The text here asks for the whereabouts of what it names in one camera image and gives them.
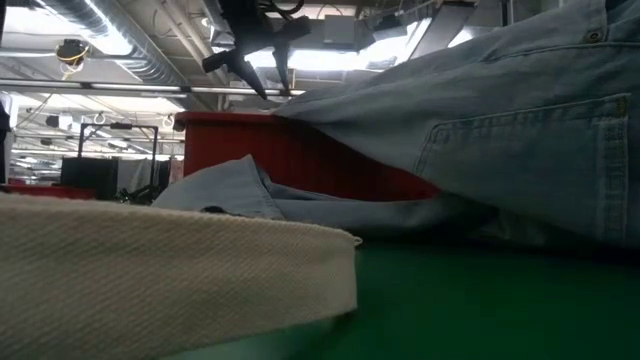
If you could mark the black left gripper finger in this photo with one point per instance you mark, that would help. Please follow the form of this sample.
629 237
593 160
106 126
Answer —
282 60
240 62

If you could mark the white printed tote bag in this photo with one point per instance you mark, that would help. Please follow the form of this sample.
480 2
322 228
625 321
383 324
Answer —
150 275

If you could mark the light blue denim jeans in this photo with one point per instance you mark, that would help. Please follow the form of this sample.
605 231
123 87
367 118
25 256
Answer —
500 150

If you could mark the red plastic laundry basket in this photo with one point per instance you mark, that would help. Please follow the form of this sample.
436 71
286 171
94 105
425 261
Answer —
300 155

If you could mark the grey ceiling box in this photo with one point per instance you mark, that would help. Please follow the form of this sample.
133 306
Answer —
340 30

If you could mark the long LED light bar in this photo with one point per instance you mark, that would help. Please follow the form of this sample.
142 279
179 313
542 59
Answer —
135 87

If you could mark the yellow black ceiling device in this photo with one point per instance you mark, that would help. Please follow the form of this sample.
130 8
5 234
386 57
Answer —
72 51

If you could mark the black monitor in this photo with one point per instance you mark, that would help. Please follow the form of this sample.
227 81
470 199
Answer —
90 177

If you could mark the low red bin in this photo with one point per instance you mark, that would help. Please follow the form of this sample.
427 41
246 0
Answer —
50 191

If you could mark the green table mat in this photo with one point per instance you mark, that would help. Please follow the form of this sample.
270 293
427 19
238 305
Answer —
475 310

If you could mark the round silver ventilation duct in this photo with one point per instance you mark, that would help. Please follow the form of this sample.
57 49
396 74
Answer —
212 12

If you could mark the long corrugated silver duct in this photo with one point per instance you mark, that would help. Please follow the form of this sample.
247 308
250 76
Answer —
140 60

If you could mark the black metal stand frame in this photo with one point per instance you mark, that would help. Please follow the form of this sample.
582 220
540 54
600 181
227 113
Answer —
120 126

